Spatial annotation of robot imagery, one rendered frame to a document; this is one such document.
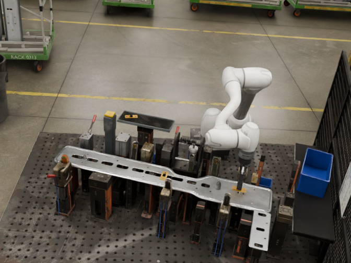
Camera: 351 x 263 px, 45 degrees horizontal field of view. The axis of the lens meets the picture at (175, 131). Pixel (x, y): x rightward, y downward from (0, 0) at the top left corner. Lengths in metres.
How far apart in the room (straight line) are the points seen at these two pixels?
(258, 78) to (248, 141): 0.58
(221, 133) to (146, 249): 0.84
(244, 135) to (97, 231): 1.08
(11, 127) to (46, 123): 0.38
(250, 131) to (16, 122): 3.37
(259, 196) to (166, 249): 0.64
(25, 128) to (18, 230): 2.37
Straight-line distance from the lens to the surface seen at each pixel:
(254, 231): 2.40
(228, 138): 2.30
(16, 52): 6.25
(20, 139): 4.85
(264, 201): 2.60
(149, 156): 2.74
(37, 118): 5.20
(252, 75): 2.77
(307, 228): 2.47
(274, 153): 3.57
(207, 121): 3.23
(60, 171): 2.61
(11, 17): 6.47
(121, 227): 2.74
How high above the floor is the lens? 2.66
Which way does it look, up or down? 33 degrees down
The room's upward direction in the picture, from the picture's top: 5 degrees clockwise
